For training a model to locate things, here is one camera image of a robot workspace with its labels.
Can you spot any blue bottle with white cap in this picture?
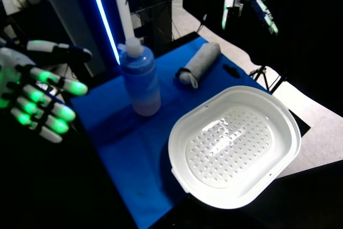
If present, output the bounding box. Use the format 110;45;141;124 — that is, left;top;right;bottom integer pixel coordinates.
117;37;162;117

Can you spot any grey umbrella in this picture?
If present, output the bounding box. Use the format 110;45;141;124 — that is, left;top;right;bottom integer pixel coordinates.
175;42;222;89

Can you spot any grey square column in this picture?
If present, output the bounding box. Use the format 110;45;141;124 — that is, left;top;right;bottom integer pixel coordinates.
34;0;107;77

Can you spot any glowing blue light strip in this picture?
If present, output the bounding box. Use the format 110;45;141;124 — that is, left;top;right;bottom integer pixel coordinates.
87;0;121;65

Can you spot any blue table cloth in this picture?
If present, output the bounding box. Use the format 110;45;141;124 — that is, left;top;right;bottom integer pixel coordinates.
69;36;271;228

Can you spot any black metal rack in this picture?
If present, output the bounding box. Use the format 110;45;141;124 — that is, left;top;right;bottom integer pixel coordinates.
123;0;174;53

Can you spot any small black object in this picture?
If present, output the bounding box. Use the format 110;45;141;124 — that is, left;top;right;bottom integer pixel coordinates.
223;64;241;79

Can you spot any white perforated plastic basket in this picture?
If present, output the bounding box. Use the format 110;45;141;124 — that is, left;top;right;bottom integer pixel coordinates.
168;85;302;210

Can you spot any black tripod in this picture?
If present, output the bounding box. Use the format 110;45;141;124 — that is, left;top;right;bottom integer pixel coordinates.
249;64;289;93

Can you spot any white round post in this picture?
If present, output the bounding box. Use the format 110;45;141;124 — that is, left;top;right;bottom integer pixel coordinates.
110;0;135;46

